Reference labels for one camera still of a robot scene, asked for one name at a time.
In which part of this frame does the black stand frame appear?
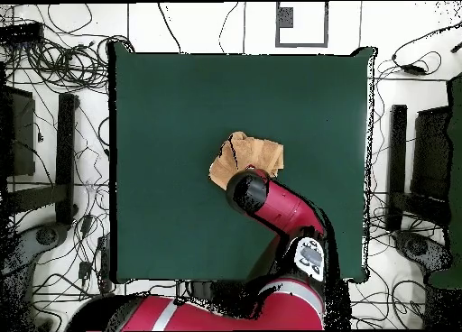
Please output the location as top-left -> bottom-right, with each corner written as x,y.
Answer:
6,92 -> 80,226
384,104 -> 452,232

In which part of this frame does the black box case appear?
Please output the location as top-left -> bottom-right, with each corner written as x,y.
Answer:
0,86 -> 37,178
411,106 -> 452,203

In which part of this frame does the black power adapter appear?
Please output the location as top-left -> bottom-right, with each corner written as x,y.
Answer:
401,63 -> 428,76

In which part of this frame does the black flat device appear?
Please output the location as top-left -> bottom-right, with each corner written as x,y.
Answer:
0,21 -> 46,45

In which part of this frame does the grey wheeled floor base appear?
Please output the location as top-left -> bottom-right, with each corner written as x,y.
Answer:
0,221 -> 70,311
393,229 -> 452,272

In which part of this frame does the dark green table cloth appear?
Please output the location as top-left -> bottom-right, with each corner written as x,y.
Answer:
107,41 -> 378,285

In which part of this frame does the tan terry cloth towel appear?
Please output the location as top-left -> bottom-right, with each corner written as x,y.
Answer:
208,130 -> 285,191

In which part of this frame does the black cable tangle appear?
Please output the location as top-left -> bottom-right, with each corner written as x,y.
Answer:
0,3 -> 136,95

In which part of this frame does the black power strip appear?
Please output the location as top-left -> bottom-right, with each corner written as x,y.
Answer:
96,234 -> 112,293

